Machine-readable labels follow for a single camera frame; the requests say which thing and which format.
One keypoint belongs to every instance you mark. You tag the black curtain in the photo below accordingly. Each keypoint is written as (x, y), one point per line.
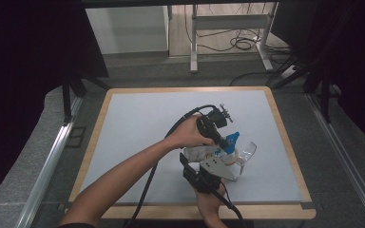
(19, 63)
(361, 63)

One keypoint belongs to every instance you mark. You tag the white cabinet panel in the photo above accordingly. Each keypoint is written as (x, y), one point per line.
(126, 30)

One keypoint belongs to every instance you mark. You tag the black stand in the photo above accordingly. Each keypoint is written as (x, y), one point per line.
(325, 101)
(66, 101)

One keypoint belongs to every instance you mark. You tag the white metal desk frame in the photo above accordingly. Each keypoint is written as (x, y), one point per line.
(231, 22)

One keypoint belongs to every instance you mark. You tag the person's right hand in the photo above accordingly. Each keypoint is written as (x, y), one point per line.
(210, 204)

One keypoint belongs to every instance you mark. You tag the white table mat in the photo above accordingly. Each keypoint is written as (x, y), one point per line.
(139, 126)

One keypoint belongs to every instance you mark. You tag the white pouch with blue cap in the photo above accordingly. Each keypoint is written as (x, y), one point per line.
(196, 153)

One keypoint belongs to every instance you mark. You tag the black floor bracket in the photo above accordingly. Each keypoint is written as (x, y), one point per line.
(76, 136)

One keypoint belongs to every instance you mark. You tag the person's left hand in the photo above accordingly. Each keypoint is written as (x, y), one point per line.
(185, 134)

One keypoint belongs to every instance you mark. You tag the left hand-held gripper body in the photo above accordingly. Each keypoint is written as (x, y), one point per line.
(217, 118)

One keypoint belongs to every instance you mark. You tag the aluminium rail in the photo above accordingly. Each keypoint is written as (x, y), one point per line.
(345, 158)
(44, 177)

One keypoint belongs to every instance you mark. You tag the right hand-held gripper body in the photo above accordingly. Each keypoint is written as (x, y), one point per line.
(214, 166)

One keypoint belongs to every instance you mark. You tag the white power strip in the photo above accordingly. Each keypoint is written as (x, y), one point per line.
(289, 72)

